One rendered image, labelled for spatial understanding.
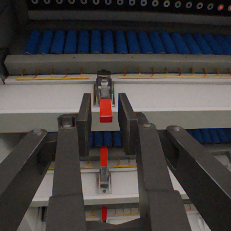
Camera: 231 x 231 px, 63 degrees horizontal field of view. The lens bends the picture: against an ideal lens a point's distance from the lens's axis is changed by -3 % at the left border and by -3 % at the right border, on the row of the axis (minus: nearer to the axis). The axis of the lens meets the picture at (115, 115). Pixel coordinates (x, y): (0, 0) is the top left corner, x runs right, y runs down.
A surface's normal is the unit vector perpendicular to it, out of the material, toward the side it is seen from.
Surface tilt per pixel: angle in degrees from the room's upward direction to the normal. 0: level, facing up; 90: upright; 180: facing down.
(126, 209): 18
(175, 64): 107
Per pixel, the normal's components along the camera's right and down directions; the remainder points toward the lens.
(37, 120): 0.06, 0.79
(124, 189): 0.05, -0.61
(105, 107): 0.03, -0.84
